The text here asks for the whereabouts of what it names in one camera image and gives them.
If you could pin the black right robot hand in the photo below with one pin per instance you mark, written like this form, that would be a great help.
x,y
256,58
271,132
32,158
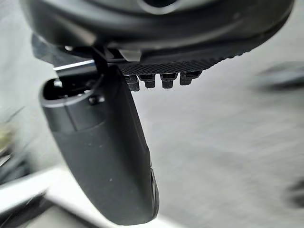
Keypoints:
x,y
99,152

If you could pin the dark blurred floor object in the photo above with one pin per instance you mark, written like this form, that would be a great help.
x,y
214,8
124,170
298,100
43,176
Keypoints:
x,y
280,74

